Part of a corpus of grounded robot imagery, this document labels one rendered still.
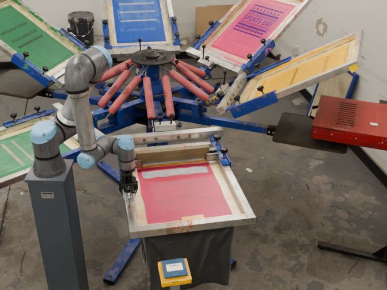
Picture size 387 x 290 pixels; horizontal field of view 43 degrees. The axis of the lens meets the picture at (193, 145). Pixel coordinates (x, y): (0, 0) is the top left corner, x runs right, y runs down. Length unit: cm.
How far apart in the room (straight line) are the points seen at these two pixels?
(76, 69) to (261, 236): 226
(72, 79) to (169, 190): 85
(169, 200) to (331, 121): 116
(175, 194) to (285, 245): 145
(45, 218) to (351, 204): 265
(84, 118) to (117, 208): 207
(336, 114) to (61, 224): 176
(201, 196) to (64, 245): 73
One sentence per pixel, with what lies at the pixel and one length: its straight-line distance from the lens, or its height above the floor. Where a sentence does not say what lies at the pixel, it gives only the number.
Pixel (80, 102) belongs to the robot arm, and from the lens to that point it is 208.
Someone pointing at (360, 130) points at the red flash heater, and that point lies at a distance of 306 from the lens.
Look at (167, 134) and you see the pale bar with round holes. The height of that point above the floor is 105.
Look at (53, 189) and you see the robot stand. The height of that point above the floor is 114.
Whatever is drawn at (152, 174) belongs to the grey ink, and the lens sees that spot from 270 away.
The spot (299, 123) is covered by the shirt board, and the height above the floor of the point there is 95.
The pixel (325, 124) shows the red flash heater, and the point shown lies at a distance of 306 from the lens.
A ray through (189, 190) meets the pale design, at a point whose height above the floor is 99.
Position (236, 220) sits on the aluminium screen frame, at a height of 104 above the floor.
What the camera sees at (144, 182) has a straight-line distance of 265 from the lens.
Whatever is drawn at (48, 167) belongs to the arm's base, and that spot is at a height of 125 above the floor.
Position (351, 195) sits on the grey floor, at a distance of 443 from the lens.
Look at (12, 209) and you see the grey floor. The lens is 427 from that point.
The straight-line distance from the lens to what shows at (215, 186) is 260.
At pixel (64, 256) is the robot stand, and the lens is 266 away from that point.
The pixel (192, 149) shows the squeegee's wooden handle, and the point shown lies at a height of 108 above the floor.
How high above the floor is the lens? 250
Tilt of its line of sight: 31 degrees down
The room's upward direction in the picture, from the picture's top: 1 degrees clockwise
